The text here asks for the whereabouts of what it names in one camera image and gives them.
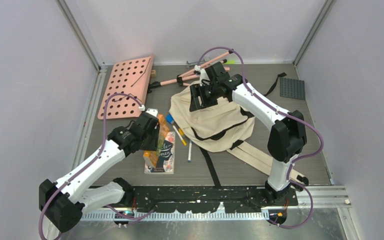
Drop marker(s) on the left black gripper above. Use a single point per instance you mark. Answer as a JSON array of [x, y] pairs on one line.
[[153, 145]]

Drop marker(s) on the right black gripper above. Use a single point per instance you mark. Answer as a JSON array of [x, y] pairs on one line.
[[196, 90]]

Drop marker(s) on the orange treehouse book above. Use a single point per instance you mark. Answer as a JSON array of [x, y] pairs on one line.
[[159, 139]]

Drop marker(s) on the beige canvas backpack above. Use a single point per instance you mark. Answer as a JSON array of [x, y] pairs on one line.
[[222, 128]]

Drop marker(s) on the floral little women book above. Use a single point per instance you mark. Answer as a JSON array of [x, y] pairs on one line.
[[161, 162]]

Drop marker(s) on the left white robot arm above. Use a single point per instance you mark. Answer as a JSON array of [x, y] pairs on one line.
[[66, 200]]

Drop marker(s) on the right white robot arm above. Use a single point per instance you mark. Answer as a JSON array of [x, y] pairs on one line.
[[287, 133]]

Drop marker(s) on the blue pencil sharpener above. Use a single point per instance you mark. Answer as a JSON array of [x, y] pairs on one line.
[[170, 119]]

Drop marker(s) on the pink folding stand tripod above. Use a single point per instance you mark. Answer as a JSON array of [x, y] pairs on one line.
[[191, 74]]

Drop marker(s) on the yellow pencil sharpener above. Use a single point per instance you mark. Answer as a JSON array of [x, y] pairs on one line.
[[181, 132]]

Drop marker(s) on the grey metal bolt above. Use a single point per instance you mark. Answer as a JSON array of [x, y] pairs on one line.
[[190, 64]]

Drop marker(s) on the white marker yellow cap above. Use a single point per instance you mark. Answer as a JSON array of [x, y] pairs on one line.
[[179, 135]]

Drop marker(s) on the white marker blue cap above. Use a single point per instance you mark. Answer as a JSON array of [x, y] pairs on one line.
[[189, 155]]

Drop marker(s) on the pink perforated music stand desk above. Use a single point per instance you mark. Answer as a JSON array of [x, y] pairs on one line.
[[127, 87]]

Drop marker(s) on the small wooden block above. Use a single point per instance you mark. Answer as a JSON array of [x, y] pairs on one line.
[[153, 73]]

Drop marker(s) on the grey lego baseplate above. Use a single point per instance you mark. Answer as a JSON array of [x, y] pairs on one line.
[[292, 88]]

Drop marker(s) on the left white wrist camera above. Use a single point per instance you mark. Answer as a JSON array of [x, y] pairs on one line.
[[151, 111]]

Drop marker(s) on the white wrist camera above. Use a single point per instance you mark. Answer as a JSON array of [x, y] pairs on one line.
[[151, 111], [203, 77]]

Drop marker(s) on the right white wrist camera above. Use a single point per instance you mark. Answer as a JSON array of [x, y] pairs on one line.
[[203, 77]]

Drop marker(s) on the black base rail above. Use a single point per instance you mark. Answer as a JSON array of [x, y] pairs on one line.
[[203, 199]]

